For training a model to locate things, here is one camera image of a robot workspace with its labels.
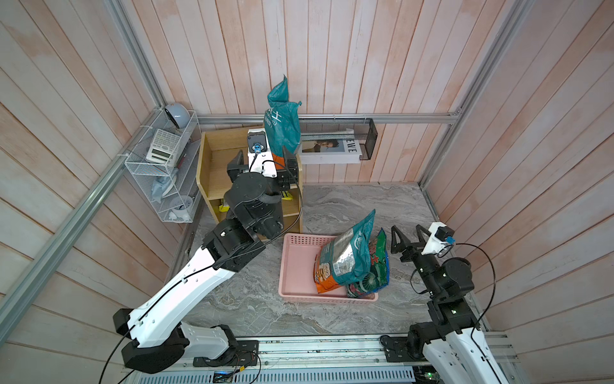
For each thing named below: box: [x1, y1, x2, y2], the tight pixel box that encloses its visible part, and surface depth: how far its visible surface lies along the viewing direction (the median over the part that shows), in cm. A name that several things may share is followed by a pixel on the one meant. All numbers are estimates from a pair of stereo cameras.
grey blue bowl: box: [164, 102, 192, 129], surface depth 85 cm
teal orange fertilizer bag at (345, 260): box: [313, 208, 377, 294], surface depth 77 cm
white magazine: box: [299, 128, 363, 165], surface depth 95 cm
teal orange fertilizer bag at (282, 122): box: [263, 74, 303, 169], surface depth 66 cm
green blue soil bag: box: [346, 227, 391, 298], surface depth 74 cm
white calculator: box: [145, 128, 181, 164], surface depth 77 cm
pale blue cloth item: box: [151, 176, 172, 204], surface depth 83 cm
